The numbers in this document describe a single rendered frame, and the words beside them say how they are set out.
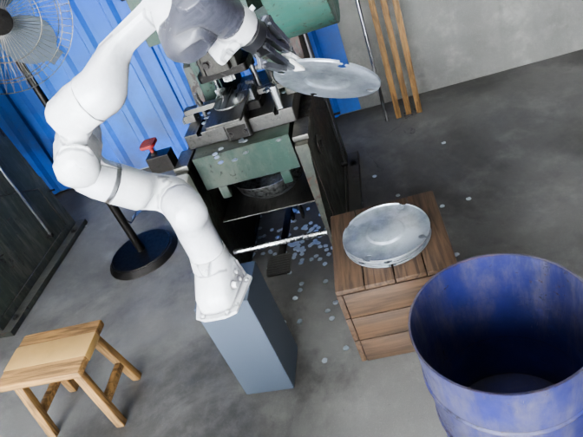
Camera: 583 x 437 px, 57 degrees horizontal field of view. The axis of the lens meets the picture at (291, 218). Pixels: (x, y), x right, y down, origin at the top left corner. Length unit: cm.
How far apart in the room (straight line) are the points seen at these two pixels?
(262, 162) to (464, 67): 174
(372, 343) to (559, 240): 82
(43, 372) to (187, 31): 136
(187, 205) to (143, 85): 216
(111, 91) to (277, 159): 94
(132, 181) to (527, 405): 105
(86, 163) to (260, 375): 97
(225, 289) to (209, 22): 79
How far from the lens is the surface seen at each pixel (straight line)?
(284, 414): 191
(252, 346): 179
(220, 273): 161
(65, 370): 204
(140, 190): 145
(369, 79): 146
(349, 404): 185
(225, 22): 115
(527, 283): 154
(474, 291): 156
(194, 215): 144
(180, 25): 114
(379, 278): 168
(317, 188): 202
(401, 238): 175
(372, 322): 179
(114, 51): 127
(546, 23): 349
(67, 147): 131
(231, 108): 201
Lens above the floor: 149
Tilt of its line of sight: 34 degrees down
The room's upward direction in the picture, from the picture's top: 23 degrees counter-clockwise
